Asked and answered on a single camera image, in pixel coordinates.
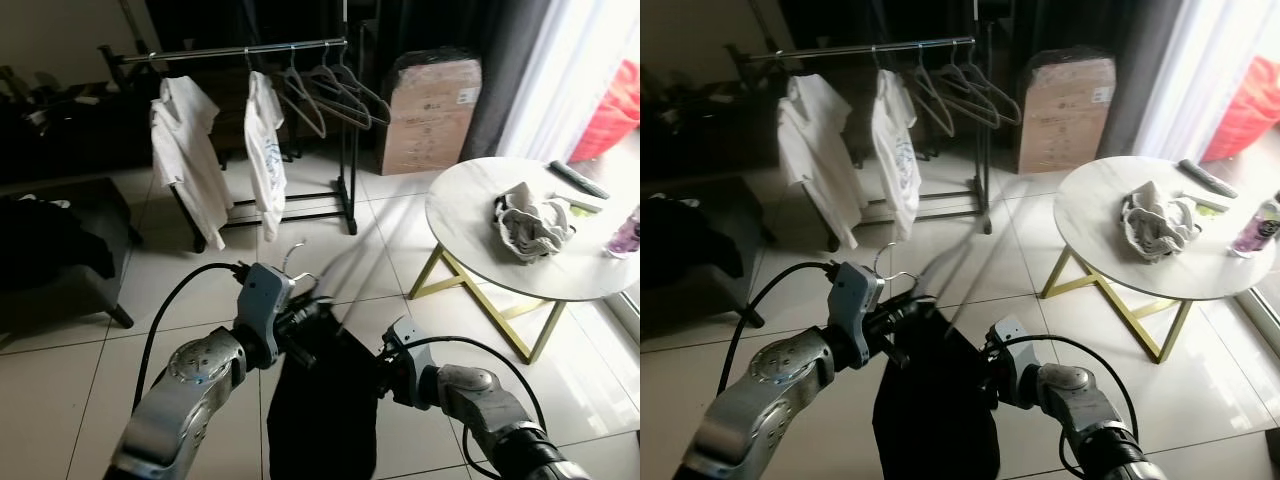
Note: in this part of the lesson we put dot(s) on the white t-shirt blue print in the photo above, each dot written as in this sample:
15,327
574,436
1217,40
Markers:
265,150
893,150

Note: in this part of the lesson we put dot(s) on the dark grey curtain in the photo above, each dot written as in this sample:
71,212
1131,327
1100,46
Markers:
510,70
1140,70

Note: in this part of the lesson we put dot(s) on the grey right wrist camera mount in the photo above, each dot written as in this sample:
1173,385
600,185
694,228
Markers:
1008,338
405,338

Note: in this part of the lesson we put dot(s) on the crumpled grey white cloth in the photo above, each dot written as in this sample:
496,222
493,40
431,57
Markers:
1160,225
530,225

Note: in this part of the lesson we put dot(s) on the red cushion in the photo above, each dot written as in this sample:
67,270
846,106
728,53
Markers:
1245,110
610,115

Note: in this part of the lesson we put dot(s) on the dark grey ottoman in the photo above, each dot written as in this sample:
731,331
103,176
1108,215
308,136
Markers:
690,300
60,300

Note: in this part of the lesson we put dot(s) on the purple drink bottle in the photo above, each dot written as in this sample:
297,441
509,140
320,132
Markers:
625,238
1258,235

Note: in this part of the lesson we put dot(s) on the black remote control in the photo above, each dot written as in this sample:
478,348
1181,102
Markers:
578,180
1208,178

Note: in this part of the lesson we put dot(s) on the plain white t-shirt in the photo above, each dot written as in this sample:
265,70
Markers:
190,150
815,150

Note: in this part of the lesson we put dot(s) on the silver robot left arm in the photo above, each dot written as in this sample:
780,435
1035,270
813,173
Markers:
190,390
770,400

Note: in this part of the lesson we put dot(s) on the white sheer curtain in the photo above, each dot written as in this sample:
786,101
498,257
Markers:
1210,60
580,60

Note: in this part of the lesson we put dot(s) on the black metal clothes rack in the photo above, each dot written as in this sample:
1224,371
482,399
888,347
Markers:
250,48
880,48

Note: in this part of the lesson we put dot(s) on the brown cardboard box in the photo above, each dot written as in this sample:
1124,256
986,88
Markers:
430,120
1065,120

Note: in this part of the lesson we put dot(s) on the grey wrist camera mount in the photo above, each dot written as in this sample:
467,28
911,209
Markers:
1008,338
405,338
855,295
262,295

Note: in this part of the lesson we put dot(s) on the small green packet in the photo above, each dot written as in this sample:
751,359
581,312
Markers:
586,208
1212,206

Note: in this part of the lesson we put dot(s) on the round white table gold legs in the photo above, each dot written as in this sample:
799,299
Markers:
1100,220
470,220

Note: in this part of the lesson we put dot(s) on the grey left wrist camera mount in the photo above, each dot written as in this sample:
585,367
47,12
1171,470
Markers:
855,295
262,295

